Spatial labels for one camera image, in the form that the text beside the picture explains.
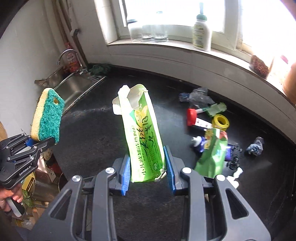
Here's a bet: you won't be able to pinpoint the yellow tape spool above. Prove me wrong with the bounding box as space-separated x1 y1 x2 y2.
212 114 230 131

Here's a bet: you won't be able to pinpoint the person's left hand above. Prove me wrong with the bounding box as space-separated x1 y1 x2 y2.
0 184 23 212

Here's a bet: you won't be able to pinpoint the red cap white tube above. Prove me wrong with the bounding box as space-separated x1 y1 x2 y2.
187 108 212 128

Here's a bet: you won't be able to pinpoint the crumpled blue grey wrapper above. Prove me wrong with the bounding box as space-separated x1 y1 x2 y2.
246 137 264 156

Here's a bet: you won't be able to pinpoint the red label bottle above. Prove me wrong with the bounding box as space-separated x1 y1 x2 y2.
65 42 80 73

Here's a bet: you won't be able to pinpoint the clear plastic bag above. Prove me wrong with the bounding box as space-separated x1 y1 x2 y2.
179 87 215 109

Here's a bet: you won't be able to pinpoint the stainless steel sink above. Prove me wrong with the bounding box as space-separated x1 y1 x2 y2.
34 67 106 115

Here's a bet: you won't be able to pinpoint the green crumpled snack pouch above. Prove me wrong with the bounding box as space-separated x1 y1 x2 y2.
194 128 228 178

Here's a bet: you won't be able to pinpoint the blue white tube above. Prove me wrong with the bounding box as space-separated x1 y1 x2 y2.
191 136 232 161

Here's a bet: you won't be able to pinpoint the white detergent bottle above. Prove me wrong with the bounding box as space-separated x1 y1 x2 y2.
192 2 212 51

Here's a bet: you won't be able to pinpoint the jar of red dried goods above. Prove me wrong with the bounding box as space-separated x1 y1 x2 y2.
249 55 273 79

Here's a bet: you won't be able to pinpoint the yellow green scrub sponge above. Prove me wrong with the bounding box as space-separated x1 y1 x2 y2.
31 88 65 144

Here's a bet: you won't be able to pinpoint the chrome faucet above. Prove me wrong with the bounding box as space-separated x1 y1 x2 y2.
57 49 82 66

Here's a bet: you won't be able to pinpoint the brown ceramic jar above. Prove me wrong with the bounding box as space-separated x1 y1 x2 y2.
282 63 296 103

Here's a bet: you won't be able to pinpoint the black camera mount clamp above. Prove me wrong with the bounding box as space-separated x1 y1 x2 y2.
225 144 242 171

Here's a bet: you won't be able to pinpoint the green white marker tool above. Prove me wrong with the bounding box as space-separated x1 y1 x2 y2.
196 102 227 117

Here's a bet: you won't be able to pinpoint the dark green cloth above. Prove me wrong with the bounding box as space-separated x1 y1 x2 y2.
89 63 112 76

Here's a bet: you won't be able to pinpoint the green white paper carton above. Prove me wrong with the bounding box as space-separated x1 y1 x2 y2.
112 84 166 182

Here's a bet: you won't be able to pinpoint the glass jars on sill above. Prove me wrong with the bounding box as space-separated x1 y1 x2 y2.
127 20 169 42

